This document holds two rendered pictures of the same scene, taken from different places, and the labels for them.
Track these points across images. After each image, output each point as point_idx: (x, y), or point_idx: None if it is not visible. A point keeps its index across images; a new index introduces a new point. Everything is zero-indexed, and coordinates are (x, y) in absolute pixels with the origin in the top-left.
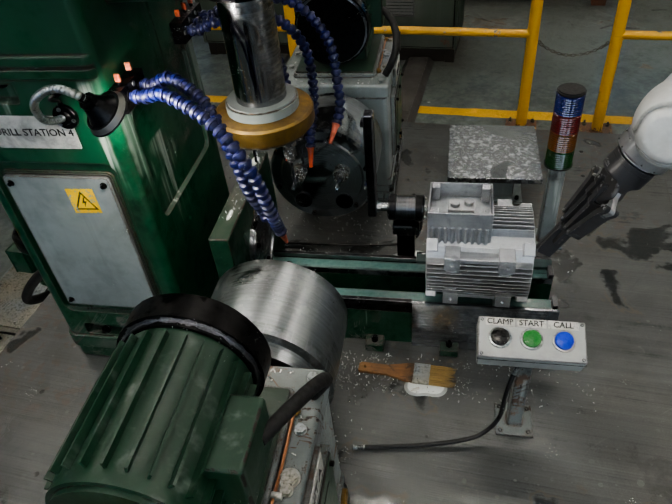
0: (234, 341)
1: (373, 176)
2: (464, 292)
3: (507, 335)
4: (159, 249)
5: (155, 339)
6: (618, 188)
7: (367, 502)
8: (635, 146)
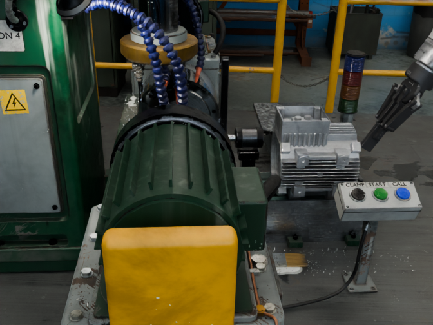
0: (219, 137)
1: (227, 109)
2: (309, 186)
3: (363, 192)
4: (73, 149)
5: (163, 129)
6: (419, 88)
7: None
8: (428, 56)
